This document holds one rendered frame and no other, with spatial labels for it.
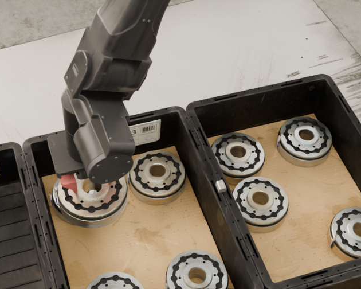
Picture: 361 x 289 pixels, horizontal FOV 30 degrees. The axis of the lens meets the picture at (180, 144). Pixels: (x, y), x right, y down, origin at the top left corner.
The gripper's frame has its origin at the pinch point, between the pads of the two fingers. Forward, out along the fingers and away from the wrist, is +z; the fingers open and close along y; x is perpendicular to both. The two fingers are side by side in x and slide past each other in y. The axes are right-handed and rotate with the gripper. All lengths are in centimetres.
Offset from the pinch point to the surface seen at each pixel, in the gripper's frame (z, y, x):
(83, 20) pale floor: 111, 29, 146
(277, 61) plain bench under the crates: 37, 56, 44
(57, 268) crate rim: 11.1, -7.5, -6.6
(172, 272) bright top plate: 17.9, 10.4, -9.3
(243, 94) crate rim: 12.4, 33.4, 18.7
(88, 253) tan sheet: 21.4, -1.6, -0.4
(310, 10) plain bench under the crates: 37, 72, 59
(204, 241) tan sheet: 21.4, 18.3, -4.0
